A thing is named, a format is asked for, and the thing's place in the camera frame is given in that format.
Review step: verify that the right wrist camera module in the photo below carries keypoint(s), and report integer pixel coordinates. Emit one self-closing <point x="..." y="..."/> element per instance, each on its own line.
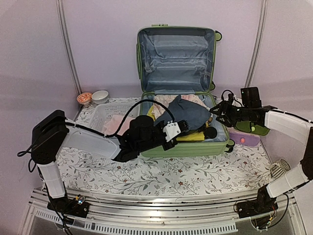
<point x="234" y="100"/>

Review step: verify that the floral patterned table cloth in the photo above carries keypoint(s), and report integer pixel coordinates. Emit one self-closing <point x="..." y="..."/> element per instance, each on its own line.
<point x="245" y="168"/>

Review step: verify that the white ceramic bowl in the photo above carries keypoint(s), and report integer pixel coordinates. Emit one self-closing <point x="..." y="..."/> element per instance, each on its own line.
<point x="100" y="97"/>

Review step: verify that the pink towel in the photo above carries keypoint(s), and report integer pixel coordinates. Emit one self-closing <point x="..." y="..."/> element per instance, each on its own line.
<point x="112" y="125"/>

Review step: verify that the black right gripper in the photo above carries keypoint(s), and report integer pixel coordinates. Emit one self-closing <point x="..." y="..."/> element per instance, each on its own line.
<point x="225" y="107"/>

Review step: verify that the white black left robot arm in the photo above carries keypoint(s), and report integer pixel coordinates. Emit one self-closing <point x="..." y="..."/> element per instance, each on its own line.
<point x="56" y="132"/>

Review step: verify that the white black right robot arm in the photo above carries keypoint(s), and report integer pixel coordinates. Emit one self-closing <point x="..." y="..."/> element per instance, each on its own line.
<point x="283" y="123"/>

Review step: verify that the aluminium wall post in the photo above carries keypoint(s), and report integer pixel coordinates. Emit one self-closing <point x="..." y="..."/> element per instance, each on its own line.
<point x="258" y="42"/>
<point x="64" y="32"/>

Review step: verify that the white perforated plastic basket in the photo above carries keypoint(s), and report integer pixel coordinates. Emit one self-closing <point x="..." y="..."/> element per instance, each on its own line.
<point x="104" y="112"/>

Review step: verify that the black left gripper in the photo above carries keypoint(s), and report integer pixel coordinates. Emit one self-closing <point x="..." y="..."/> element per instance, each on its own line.
<point x="173" y="144"/>

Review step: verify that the aluminium front rail frame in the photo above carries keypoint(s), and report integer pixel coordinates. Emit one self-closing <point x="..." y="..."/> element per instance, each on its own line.
<point x="114" y="214"/>

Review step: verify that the right aluminium wall post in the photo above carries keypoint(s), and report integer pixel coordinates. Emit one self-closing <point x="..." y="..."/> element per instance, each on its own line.
<point x="258" y="42"/>

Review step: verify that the cream patterned folded garment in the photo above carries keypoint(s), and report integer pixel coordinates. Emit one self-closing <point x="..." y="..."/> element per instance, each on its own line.
<point x="156" y="110"/>

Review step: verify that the red patterned ceramic bowl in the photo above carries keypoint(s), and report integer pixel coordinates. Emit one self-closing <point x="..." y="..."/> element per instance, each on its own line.
<point x="84" y="98"/>

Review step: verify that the white green purple drawer box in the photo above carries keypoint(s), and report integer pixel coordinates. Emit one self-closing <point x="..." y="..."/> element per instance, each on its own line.
<point x="247" y="133"/>

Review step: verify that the left aluminium wall post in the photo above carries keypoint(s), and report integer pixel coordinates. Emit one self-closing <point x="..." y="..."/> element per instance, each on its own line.
<point x="64" y="32"/>

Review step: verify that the black round object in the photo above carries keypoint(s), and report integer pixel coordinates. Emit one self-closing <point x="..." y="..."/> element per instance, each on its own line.
<point x="210" y="132"/>

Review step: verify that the dark blue garment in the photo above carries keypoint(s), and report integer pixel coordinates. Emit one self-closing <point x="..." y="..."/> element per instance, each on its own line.
<point x="195" y="114"/>

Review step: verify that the green hard-shell suitcase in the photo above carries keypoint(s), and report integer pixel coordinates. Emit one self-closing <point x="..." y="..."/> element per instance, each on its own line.
<point x="173" y="60"/>

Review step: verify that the yellow folded garment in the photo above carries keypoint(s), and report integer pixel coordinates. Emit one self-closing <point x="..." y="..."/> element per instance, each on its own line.
<point x="195" y="135"/>

